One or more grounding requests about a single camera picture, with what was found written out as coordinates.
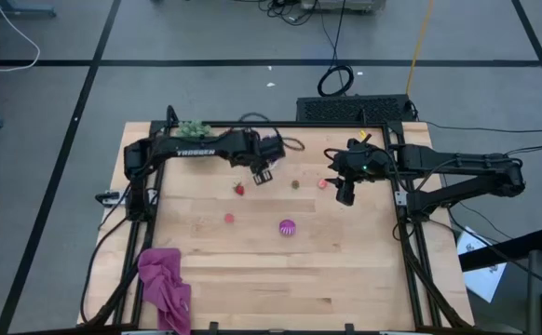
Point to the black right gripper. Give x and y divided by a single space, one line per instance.
361 160

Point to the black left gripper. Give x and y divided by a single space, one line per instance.
264 149

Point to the small pink toy peach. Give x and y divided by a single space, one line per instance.
322 183

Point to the small red toy strawberry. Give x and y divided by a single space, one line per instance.
239 188

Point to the small green brown toy fruit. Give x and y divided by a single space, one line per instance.
295 184

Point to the large pink toy peach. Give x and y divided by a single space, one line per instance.
229 218

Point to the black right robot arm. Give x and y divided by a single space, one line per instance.
462 163

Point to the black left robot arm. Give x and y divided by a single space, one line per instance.
224 146

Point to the pink white striped ball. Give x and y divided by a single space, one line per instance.
287 227

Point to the small yellow tag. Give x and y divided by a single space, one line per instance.
363 135

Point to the black keyboard-like box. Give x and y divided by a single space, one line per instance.
352 109

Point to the green plant in white pot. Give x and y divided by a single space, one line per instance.
194 129

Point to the magenta cloth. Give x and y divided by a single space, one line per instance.
166 288

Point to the black device with white label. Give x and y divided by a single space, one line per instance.
110 198

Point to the white printed paper sheet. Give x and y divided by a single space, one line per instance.
483 270

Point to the grey equipment box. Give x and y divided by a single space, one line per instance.
341 4

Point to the grey furniture base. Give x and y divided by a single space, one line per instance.
19 9

